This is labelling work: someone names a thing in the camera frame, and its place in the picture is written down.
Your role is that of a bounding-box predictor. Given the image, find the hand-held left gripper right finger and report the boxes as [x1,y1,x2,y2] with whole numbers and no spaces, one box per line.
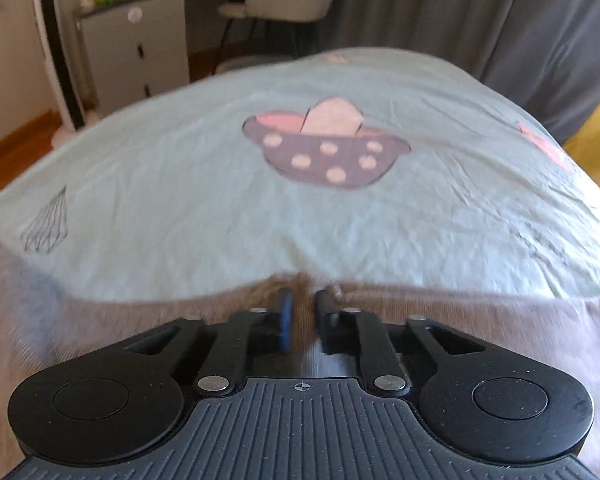
[313,287,486,397]

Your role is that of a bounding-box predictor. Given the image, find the white drawer cabinet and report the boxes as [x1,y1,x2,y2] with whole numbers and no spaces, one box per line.
[74,0,191,112]

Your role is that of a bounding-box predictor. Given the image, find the grey-brown pants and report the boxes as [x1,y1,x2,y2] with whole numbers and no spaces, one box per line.
[0,232,600,480]

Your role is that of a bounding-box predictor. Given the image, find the light green printed bedsheet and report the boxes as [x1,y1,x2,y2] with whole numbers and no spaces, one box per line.
[0,47,600,307]

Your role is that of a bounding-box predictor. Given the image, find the grey curtain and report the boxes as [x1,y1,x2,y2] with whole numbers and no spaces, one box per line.
[325,0,600,147]

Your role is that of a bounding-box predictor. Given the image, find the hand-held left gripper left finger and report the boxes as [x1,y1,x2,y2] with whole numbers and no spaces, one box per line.
[122,287,296,399]

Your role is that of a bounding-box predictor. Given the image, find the white and black floor stand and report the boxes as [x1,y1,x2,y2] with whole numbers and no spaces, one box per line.
[29,0,102,137]

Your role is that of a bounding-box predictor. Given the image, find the yellow curtain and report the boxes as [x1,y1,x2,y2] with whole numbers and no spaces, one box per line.
[561,87,600,196]

